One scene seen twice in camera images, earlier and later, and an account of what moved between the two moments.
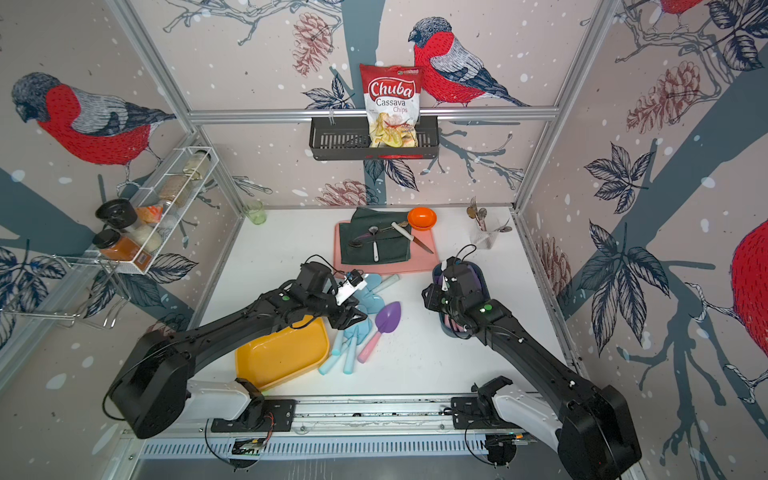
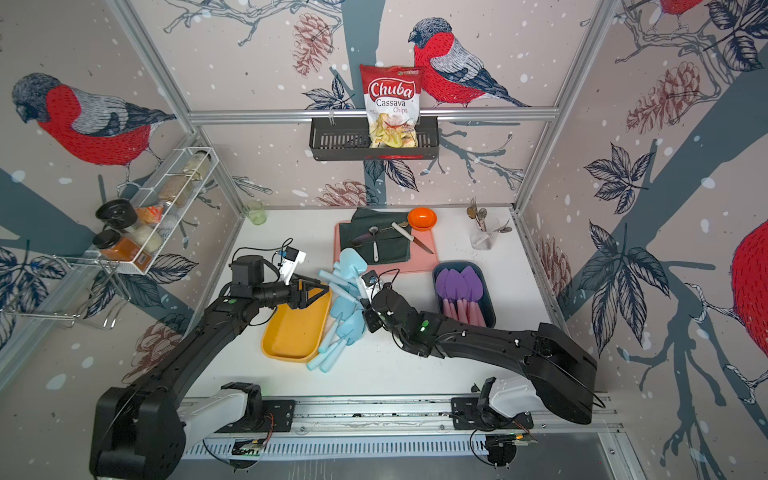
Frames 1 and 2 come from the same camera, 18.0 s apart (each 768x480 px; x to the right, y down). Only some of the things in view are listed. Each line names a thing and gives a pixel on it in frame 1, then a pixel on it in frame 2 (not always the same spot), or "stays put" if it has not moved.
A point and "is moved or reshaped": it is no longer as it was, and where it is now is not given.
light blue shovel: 349,361 -> 349,330
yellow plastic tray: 283,357 is moved or reshaped
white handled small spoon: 375,246 stays put
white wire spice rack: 160,206 stays put
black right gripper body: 439,300 -> 373,321
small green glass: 255,211 stays put
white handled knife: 411,237 stays put
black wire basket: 341,138 stays put
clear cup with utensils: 482,236 stays put
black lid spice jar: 117,213 stays put
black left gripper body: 339,315 -> 295,300
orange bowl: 422,218 stays put
